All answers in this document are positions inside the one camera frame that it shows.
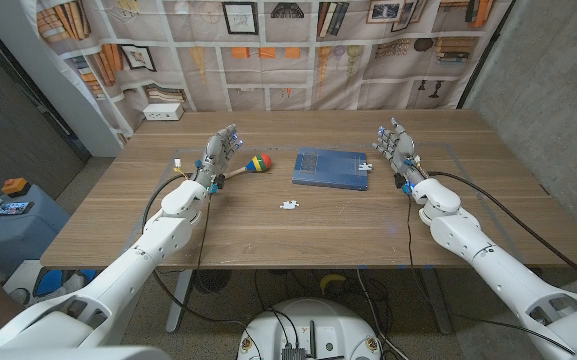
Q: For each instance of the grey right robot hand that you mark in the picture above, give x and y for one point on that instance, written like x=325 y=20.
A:
x=402 y=150

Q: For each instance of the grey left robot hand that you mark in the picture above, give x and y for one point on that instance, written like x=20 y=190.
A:
x=215 y=155

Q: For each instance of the white puzzle piece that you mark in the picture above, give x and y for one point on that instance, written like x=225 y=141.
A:
x=365 y=167
x=289 y=204

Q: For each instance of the colourful striped wooden maraca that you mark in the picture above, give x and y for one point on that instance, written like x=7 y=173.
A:
x=259 y=163

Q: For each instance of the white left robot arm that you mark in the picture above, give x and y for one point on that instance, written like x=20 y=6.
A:
x=158 y=240

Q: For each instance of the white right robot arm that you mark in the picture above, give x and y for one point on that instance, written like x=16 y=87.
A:
x=493 y=265

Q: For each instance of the blue flat tray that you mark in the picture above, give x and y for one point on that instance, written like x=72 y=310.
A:
x=328 y=170

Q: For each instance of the white power outlet box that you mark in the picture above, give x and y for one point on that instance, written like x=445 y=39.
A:
x=163 y=112

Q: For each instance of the printed bookshelf backdrop cloth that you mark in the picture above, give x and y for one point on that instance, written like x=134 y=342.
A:
x=278 y=75

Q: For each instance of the black backdrop pole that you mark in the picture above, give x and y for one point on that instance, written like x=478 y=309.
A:
x=483 y=60

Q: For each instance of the black round floor object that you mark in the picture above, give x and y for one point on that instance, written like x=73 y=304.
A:
x=211 y=280

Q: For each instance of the yellow curved object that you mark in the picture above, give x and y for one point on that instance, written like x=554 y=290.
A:
x=332 y=280

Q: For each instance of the white table leg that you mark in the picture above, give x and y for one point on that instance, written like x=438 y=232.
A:
x=179 y=300

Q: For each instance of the white pillar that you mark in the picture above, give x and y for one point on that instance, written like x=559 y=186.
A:
x=58 y=85

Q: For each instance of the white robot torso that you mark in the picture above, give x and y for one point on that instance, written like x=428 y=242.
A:
x=318 y=320

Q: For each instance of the orange and black block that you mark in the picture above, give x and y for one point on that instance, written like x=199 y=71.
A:
x=15 y=187

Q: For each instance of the black smartphone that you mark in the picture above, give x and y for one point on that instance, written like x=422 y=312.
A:
x=14 y=208

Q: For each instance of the blue grey cabinet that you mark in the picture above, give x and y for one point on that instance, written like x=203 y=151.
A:
x=18 y=235

